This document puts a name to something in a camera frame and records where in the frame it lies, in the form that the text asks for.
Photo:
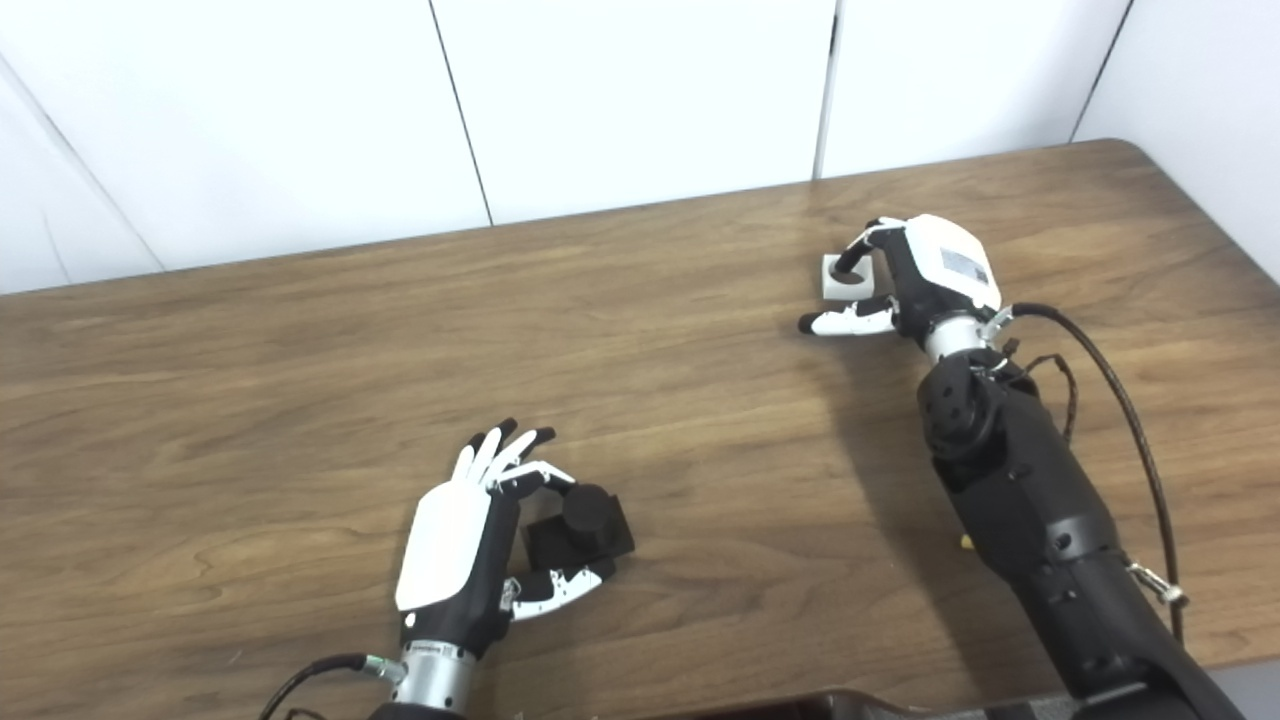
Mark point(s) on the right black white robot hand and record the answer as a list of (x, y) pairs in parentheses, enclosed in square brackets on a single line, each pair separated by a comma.
[(945, 270)]

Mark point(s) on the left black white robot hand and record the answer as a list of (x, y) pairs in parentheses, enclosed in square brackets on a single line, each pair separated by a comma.
[(450, 545)]

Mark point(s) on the white square piece with hole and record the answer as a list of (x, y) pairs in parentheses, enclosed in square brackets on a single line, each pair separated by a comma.
[(832, 285)]

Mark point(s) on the black peg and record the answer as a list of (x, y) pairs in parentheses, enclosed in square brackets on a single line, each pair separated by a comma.
[(590, 520)]

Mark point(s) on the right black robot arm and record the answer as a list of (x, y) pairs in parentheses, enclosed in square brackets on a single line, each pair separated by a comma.
[(1030, 500)]

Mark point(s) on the dark robot torso edge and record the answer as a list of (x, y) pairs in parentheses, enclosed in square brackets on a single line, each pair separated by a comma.
[(850, 705)]

